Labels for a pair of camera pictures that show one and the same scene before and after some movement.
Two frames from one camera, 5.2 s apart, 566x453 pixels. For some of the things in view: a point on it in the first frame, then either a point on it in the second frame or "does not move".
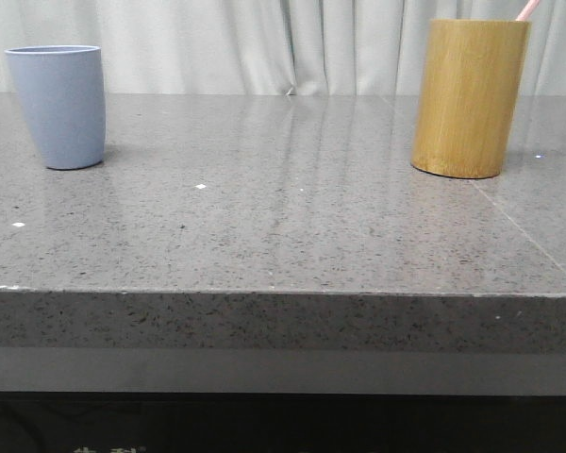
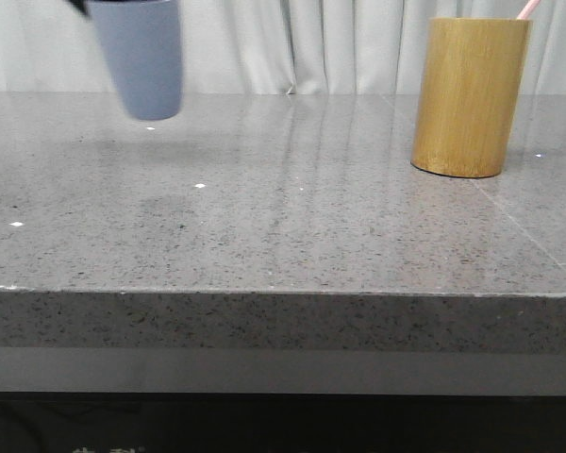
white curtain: x=271 y=47 does not move
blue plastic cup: x=63 y=90 to x=142 y=42
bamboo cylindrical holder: x=471 y=81 does not move
